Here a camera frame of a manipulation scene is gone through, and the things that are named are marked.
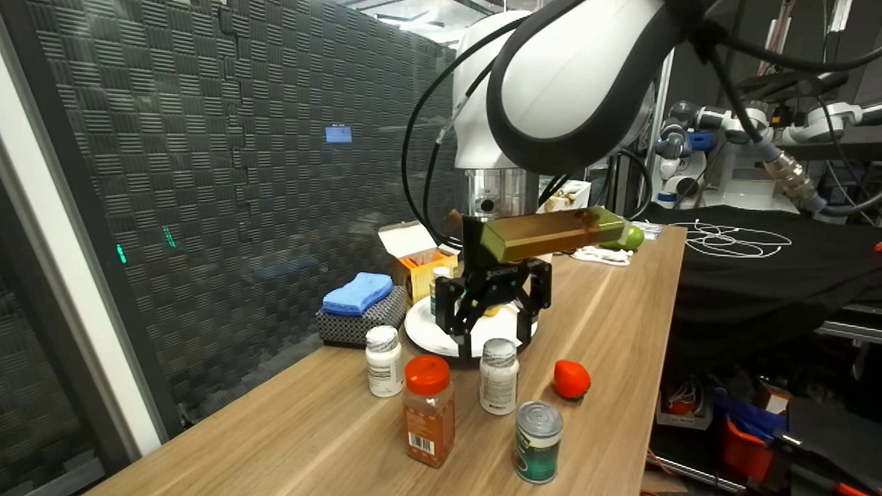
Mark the white blue-label pill bottle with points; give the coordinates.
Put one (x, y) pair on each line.
(500, 381)

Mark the spice jar with orange lid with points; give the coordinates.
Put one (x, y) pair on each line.
(428, 423)

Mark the white plain-label pill bottle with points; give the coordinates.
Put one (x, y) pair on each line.
(385, 368)

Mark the white lab equipment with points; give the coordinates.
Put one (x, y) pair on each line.
(726, 194)

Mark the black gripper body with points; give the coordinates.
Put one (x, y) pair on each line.
(478, 257)

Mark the red toy tomato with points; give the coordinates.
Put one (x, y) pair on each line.
(573, 381)

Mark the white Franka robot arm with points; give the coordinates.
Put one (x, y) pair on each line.
(570, 84)

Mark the red storage bin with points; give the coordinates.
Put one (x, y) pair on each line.
(745, 452)

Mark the white round plate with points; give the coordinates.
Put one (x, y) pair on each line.
(424, 331)

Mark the green round pod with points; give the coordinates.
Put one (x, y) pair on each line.
(632, 238)

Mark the open yellow cardboard box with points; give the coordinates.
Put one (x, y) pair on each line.
(417, 266)

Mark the blue sponge cloth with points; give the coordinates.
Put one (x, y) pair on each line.
(358, 293)

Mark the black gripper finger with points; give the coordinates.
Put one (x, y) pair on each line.
(450, 306)
(534, 293)

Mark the black cloth covered table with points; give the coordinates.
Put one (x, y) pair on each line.
(782, 284)

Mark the green-label tin can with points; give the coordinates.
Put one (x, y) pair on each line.
(538, 443)

